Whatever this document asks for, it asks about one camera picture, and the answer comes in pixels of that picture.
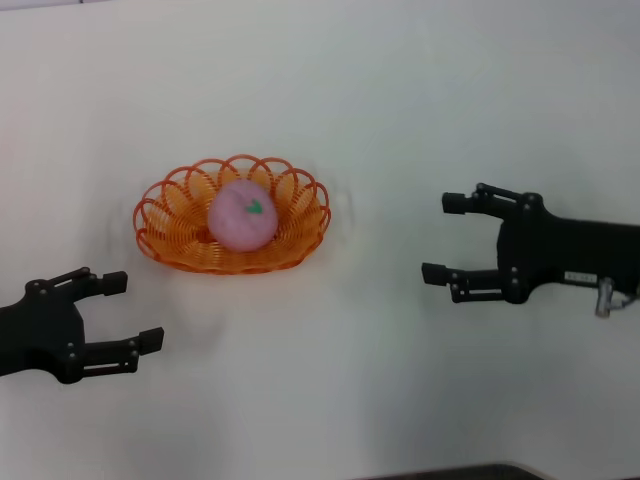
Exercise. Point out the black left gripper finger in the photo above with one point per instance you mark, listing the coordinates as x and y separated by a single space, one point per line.
115 283
151 341

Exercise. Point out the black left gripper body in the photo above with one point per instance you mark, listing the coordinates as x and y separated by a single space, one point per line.
45 335

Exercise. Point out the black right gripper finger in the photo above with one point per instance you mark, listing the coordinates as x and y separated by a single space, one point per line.
454 203
480 285

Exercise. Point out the dark rounded base edge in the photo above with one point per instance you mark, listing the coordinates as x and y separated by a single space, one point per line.
450 472

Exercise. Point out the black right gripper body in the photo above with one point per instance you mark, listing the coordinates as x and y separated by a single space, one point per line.
565 252

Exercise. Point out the pink foam peach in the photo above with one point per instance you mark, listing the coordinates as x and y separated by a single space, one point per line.
240 220

